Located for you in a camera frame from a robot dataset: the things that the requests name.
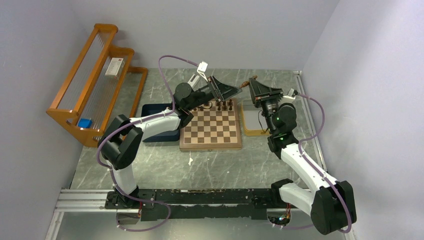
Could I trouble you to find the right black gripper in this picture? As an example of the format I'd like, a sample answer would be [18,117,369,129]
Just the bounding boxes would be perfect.
[248,78,283,133]

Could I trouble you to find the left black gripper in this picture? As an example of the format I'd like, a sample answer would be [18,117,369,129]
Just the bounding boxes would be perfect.
[186,75,243,111]

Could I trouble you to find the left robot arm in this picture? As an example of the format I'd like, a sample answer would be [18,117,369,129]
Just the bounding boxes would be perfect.
[96,75,242,208]

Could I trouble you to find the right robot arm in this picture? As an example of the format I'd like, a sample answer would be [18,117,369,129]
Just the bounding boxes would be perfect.
[243,76,357,235]

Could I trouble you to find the wooden chess board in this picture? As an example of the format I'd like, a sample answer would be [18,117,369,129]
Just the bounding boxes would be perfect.
[179,98,242,152]

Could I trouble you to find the yellow metal tin tray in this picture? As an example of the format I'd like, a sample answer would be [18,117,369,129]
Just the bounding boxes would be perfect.
[241,99,270,137]

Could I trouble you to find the white plastic clip device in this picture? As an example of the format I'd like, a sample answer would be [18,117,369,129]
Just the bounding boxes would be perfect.
[187,74,200,88]

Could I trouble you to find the blue plastic tray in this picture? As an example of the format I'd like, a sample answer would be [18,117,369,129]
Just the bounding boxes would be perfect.
[140,103,180,143]

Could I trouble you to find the white red small box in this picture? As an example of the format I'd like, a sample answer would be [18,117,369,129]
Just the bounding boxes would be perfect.
[104,57,125,79]

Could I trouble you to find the orange wooden rack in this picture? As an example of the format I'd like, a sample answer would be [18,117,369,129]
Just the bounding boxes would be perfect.
[46,23,148,148]

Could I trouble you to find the blue small box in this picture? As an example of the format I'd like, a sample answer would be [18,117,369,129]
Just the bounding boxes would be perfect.
[77,118,93,129]

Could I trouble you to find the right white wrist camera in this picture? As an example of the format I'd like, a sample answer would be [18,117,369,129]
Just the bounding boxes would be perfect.
[283,88,299,101]

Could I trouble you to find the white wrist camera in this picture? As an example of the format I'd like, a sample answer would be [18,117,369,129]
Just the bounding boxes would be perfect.
[196,61,209,82]
[283,88,299,101]

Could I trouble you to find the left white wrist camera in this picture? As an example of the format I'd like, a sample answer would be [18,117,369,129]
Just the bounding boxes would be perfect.
[196,61,209,82]

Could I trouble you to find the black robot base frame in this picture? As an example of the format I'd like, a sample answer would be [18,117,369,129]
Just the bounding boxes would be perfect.
[104,188,290,222]

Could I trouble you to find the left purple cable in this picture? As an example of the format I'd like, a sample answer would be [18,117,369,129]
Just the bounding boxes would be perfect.
[96,54,201,233]

